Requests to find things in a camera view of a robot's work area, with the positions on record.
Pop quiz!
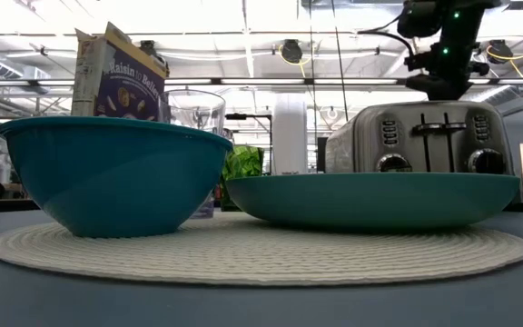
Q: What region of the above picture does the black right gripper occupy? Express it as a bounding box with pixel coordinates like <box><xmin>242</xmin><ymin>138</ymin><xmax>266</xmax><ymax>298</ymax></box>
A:
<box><xmin>404</xmin><ymin>43</ymin><xmax>489</xmax><ymax>102</ymax></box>

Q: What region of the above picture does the green patterned bottle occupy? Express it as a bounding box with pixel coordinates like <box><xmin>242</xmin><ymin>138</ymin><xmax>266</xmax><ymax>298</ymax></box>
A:
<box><xmin>219</xmin><ymin>144</ymin><xmax>266</xmax><ymax>213</ymax></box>

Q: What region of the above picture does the purple yellow cereal box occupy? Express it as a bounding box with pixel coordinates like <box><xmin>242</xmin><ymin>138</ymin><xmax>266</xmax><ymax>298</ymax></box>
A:
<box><xmin>70</xmin><ymin>21</ymin><xmax>171</xmax><ymax>123</ymax></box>

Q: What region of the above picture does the teal plastic bowl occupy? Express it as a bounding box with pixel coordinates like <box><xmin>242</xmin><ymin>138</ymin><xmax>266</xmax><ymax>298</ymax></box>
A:
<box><xmin>0</xmin><ymin>116</ymin><xmax>234</xmax><ymax>239</ymax></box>

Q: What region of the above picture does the silver four-slot toaster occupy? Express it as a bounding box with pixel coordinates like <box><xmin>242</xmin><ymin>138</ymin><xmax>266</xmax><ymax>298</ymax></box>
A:
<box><xmin>324</xmin><ymin>100</ymin><xmax>516</xmax><ymax>176</ymax></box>

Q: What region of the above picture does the green round plate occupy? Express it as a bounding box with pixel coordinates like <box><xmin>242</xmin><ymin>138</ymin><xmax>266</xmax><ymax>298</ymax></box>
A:
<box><xmin>225</xmin><ymin>172</ymin><xmax>521</xmax><ymax>230</ymax></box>

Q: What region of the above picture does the white column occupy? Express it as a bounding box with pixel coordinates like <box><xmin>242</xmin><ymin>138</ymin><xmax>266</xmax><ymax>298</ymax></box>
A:
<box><xmin>272</xmin><ymin>102</ymin><xmax>309</xmax><ymax>176</ymax></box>

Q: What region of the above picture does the long ceiling light bar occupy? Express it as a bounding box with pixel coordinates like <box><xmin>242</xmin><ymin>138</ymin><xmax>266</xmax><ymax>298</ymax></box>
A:
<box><xmin>0</xmin><ymin>76</ymin><xmax>523</xmax><ymax>87</ymax></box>

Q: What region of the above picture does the clear drinking glass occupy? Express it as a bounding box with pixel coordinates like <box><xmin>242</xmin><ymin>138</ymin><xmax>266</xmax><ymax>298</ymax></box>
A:
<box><xmin>163</xmin><ymin>88</ymin><xmax>226</xmax><ymax>220</ymax></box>

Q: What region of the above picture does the white round woven placemat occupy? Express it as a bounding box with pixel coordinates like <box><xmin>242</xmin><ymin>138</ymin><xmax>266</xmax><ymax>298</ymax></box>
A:
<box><xmin>0</xmin><ymin>211</ymin><xmax>523</xmax><ymax>287</ymax></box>

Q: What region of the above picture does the black ceiling cable reel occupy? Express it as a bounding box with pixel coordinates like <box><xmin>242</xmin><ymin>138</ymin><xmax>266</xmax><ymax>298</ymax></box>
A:
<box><xmin>281</xmin><ymin>39</ymin><xmax>305</xmax><ymax>64</ymax></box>
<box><xmin>486</xmin><ymin>39</ymin><xmax>515</xmax><ymax>64</ymax></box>
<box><xmin>139</xmin><ymin>39</ymin><xmax>171</xmax><ymax>76</ymax></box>

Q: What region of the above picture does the hanging black cable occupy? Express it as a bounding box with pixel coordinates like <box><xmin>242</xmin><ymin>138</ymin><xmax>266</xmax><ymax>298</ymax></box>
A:
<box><xmin>331</xmin><ymin>0</ymin><xmax>350</xmax><ymax>123</ymax></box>

